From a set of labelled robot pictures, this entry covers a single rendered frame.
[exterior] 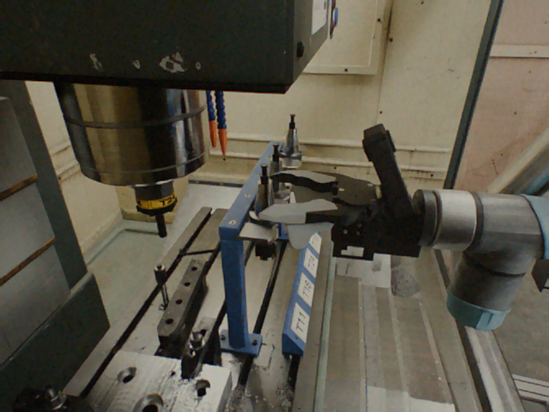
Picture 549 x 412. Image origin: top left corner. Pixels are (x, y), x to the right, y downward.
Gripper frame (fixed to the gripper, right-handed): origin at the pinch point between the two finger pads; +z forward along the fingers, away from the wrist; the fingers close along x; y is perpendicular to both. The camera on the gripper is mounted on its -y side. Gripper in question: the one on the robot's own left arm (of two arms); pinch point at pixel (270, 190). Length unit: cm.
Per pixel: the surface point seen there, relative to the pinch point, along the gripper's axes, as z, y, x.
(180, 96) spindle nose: 9.3, -12.2, -3.9
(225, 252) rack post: 10.1, 21.5, 13.4
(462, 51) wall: -51, -7, 96
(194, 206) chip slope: 44, 60, 91
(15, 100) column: 60, 1, 33
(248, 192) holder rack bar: 8.1, 15.6, 27.4
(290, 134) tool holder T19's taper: 1, 10, 51
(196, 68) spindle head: 4.3, -16.9, -13.4
